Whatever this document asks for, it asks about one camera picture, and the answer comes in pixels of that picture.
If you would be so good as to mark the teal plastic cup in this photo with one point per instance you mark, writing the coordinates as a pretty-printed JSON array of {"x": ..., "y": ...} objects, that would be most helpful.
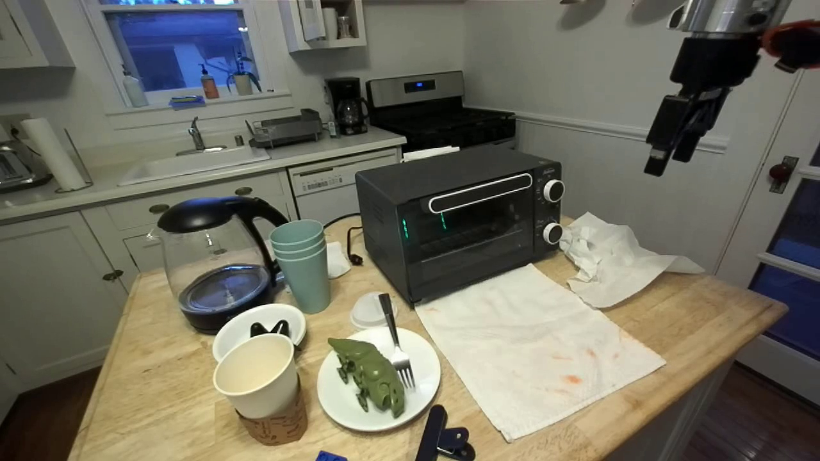
[
  {"x": 307, "y": 284},
  {"x": 298, "y": 227},
  {"x": 300, "y": 244}
]

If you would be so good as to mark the metal faucet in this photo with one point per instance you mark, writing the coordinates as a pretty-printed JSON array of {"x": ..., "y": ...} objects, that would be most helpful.
[{"x": 198, "y": 134}]

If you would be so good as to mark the white round plate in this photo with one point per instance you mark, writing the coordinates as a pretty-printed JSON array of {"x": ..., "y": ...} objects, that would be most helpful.
[{"x": 341, "y": 400}]

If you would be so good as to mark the white dishwasher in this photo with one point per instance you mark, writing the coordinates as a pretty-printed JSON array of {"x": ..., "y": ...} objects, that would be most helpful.
[{"x": 336, "y": 183}]

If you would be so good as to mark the silver countertop appliance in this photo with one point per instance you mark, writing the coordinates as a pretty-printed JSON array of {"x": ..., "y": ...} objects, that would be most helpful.
[{"x": 16, "y": 163}]

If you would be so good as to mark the black kitchen stove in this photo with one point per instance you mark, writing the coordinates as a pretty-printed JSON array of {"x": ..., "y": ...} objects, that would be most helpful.
[{"x": 437, "y": 116}]

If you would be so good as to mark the black clip in bowl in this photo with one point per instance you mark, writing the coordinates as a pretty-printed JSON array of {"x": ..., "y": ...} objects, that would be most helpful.
[{"x": 269, "y": 328}]

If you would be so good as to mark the white paper towel roll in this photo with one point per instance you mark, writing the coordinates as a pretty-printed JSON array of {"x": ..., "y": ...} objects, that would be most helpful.
[{"x": 53, "y": 154}]

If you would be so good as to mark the white bowl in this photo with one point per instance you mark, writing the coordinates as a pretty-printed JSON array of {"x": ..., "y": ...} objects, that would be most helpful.
[{"x": 235, "y": 334}]

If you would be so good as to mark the large black clip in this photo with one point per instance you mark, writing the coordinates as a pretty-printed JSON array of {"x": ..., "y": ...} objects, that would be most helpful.
[{"x": 445, "y": 440}]

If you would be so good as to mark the kitchen window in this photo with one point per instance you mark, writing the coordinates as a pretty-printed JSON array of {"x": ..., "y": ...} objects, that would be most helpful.
[{"x": 182, "y": 47}]

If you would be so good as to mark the dark dish rack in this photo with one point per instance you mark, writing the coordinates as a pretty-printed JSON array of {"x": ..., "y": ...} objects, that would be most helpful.
[{"x": 285, "y": 129}]

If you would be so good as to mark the cream paper cup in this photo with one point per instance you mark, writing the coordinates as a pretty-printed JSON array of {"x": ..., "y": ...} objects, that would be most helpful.
[{"x": 258, "y": 375}]

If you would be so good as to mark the small blue object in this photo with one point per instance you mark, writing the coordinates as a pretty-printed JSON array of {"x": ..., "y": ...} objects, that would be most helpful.
[{"x": 332, "y": 457}]

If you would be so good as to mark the cork coaster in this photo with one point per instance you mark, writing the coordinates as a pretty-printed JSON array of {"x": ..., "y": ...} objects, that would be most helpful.
[{"x": 277, "y": 426}]

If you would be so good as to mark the glass electric kettle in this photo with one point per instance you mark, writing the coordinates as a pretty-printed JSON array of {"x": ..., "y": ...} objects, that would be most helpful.
[{"x": 219, "y": 273}]

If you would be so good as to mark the brown soap bottle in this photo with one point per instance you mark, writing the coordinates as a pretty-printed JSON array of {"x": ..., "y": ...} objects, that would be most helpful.
[{"x": 210, "y": 86}]

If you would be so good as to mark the oven dial nearest oven base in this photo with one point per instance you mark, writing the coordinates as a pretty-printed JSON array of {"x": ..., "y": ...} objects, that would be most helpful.
[{"x": 551, "y": 235}]

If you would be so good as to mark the flat white cloth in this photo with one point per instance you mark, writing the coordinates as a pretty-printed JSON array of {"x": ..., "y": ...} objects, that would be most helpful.
[{"x": 529, "y": 349}]

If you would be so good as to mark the white base cabinets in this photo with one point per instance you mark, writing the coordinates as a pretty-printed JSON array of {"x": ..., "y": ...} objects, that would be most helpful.
[{"x": 59, "y": 290}]

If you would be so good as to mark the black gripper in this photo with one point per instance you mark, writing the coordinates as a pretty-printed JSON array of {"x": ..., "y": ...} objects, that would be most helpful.
[{"x": 715, "y": 62}]

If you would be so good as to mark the white glazed door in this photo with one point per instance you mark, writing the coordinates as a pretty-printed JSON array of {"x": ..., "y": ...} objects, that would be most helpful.
[{"x": 791, "y": 257}]

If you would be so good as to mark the white wall cabinet with shelf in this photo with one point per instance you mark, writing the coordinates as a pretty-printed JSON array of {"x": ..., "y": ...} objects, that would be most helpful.
[{"x": 328, "y": 25}]

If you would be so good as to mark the oven dial oven roof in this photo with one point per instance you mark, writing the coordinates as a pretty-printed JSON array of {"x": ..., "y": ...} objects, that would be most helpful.
[{"x": 551, "y": 190}]

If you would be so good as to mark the crumpled white paper towel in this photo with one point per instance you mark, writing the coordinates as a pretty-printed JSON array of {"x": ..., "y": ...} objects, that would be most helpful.
[{"x": 611, "y": 257}]

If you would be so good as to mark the white kitchen sink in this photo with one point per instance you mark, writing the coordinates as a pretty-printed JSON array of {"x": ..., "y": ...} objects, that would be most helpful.
[{"x": 195, "y": 166}]

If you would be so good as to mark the black toaster oven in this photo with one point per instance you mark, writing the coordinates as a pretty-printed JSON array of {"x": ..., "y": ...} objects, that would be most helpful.
[{"x": 451, "y": 227}]

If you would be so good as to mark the green toy crocodile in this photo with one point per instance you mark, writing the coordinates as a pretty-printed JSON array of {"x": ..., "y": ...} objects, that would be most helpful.
[{"x": 372, "y": 375}]

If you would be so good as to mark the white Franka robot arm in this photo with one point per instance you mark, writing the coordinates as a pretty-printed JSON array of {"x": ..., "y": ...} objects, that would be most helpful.
[{"x": 734, "y": 13}]

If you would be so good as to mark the white towel on stove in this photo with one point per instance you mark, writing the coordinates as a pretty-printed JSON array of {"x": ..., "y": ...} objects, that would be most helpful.
[{"x": 428, "y": 153}]

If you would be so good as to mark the white kitchen island cart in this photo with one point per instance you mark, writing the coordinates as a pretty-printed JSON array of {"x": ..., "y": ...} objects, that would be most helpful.
[{"x": 683, "y": 419}]

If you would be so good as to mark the metal fork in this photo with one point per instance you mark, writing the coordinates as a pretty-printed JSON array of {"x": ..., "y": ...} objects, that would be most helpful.
[{"x": 391, "y": 321}]

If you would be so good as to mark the small white lid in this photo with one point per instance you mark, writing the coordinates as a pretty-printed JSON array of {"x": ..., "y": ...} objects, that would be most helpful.
[{"x": 368, "y": 311}]

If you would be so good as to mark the small white container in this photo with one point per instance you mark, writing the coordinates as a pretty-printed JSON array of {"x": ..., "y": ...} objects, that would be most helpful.
[{"x": 336, "y": 261}]

